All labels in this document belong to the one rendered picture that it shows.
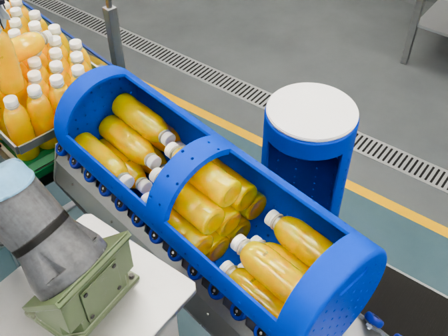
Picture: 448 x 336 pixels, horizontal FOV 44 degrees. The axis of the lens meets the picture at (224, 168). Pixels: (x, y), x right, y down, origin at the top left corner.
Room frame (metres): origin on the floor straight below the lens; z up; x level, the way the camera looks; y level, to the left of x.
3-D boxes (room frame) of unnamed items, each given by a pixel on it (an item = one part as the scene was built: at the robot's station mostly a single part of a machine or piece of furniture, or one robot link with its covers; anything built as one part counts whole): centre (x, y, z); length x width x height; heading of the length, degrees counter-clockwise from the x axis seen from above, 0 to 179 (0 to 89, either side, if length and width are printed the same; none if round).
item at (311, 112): (1.31, -0.26, 1.03); 0.28 x 0.28 x 0.01
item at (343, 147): (1.31, -0.26, 0.59); 0.28 x 0.28 x 0.88
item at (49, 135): (1.34, 0.46, 0.96); 0.40 x 0.01 x 0.03; 133
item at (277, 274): (0.67, -0.11, 1.12); 0.20 x 0.07 x 0.07; 44
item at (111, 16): (1.81, 0.41, 0.55); 0.04 x 0.04 x 1.10; 43
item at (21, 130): (1.26, 0.61, 1.00); 0.07 x 0.07 x 0.20
